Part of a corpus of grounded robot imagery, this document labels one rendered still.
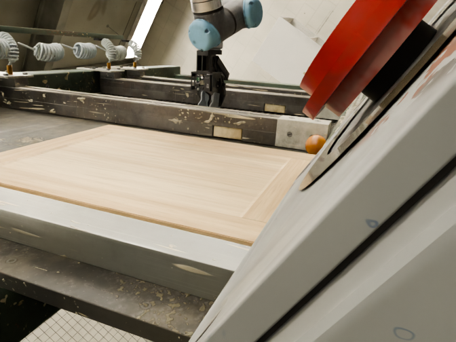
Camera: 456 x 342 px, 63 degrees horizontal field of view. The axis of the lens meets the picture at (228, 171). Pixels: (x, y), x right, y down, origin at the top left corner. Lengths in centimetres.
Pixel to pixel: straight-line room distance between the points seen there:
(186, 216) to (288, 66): 407
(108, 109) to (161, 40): 572
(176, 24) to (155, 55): 69
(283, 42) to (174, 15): 268
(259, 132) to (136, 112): 37
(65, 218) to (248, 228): 22
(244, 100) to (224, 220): 105
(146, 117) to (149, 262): 74
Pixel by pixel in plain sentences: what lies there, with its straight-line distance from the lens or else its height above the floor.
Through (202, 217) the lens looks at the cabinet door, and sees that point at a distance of 49.
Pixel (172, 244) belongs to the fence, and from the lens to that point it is 39.
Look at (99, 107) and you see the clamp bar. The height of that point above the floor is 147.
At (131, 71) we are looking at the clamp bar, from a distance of 198.
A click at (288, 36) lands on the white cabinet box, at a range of 449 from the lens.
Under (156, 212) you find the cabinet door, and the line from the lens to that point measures 51.
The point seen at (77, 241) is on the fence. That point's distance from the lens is 44.
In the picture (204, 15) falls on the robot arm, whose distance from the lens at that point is 94.
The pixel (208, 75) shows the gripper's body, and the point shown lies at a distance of 109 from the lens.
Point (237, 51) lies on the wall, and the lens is 620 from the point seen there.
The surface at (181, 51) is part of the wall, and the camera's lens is 666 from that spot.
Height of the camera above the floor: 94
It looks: 6 degrees up
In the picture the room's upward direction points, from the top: 51 degrees counter-clockwise
